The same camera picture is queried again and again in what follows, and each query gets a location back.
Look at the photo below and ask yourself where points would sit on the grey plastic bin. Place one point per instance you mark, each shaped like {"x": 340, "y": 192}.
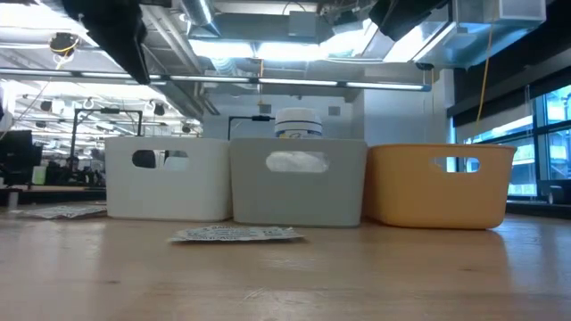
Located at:
{"x": 294, "y": 200}

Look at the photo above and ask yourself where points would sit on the yellow plastic bin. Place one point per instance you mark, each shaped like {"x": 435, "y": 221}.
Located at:
{"x": 437, "y": 200}

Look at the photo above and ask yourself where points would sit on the long pendant light bar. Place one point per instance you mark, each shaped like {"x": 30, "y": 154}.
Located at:
{"x": 294, "y": 82}

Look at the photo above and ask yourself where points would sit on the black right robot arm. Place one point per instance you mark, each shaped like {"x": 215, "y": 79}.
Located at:
{"x": 401, "y": 18}

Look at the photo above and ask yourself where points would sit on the white plastic bin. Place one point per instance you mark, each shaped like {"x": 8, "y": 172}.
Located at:
{"x": 169, "y": 196}

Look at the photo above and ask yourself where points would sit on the large window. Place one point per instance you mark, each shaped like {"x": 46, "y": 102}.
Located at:
{"x": 553, "y": 147}

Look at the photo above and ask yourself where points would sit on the silver ventilation duct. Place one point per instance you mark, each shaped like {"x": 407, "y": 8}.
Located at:
{"x": 490, "y": 31}

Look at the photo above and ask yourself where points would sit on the disinfecting wipes canister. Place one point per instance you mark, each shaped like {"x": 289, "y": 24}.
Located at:
{"x": 298, "y": 122}

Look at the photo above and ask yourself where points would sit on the bandage strip pack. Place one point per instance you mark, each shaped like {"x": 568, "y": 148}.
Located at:
{"x": 236, "y": 234}
{"x": 62, "y": 212}

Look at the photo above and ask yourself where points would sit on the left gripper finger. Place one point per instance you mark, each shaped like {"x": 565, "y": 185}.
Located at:
{"x": 120, "y": 31}

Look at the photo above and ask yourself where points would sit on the dark computer monitor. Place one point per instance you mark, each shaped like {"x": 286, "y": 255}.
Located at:
{"x": 18, "y": 156}

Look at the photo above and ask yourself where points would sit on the black metal rig stand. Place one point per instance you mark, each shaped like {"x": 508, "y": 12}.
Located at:
{"x": 109, "y": 110}

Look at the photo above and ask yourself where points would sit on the black angled pipe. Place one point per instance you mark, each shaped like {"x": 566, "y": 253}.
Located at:
{"x": 261, "y": 118}

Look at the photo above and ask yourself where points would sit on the grey ceiling junction box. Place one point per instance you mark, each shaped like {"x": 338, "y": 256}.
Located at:
{"x": 302, "y": 24}

